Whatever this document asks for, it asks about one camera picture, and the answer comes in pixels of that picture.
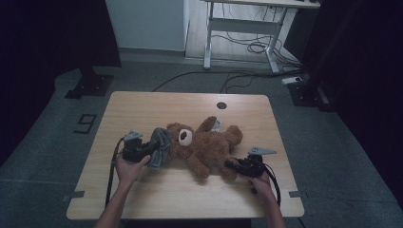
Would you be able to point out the white metal frame desk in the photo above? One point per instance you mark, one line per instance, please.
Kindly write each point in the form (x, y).
(244, 26)

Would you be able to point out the person's left hand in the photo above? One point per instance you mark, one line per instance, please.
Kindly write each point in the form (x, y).
(128, 171)

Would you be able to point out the black stand base plate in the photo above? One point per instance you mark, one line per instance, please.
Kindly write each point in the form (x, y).
(90, 85)
(309, 95)

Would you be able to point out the person's right hand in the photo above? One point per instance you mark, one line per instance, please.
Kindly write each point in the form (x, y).
(261, 185)

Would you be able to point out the black tape floor mark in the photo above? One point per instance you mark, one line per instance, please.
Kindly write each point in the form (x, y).
(85, 123)

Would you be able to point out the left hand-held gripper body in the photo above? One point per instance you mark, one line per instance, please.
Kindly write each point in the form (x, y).
(134, 150)

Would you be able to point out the gray tape strip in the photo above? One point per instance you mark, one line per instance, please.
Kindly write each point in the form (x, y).
(297, 193)
(74, 195)

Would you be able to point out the dark curtain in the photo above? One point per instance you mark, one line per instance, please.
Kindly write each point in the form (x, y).
(47, 47)
(364, 63)

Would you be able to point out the white power strip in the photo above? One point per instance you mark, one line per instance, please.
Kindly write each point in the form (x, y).
(292, 80)

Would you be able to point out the brown teddy bear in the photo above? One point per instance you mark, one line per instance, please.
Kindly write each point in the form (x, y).
(206, 148)

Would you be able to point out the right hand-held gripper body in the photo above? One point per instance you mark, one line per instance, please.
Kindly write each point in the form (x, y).
(252, 166)

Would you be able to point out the gray cloth garment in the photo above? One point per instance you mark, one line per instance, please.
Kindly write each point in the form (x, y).
(160, 147)

